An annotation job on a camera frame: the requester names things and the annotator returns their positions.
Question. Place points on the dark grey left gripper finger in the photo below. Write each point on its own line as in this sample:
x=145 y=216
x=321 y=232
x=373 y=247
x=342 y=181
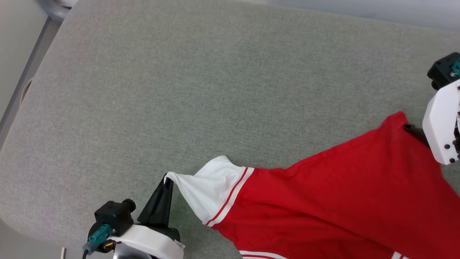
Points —
x=166 y=208
x=151 y=212

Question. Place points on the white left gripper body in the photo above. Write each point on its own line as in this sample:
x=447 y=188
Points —
x=154 y=241

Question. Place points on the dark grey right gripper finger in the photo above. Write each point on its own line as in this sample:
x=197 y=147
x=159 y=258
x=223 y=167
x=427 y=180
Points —
x=418 y=134

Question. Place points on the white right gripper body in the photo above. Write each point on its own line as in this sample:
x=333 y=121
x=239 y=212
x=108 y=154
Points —
x=440 y=122

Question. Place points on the red and white garment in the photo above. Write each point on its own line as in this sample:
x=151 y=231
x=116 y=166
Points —
x=341 y=201

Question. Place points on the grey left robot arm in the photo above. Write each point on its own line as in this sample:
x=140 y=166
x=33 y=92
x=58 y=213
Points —
x=125 y=253

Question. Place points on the grey fabric sofa cushion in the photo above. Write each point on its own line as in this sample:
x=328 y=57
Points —
x=215 y=90

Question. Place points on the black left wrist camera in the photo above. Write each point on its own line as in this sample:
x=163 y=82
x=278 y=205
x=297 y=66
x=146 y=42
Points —
x=113 y=216

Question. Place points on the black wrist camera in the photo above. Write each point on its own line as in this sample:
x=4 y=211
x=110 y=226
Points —
x=444 y=70
x=113 y=216

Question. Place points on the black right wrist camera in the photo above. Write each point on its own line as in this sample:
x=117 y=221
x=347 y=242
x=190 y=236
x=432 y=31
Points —
x=444 y=70

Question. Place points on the grey metal frame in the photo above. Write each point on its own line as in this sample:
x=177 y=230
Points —
x=54 y=9

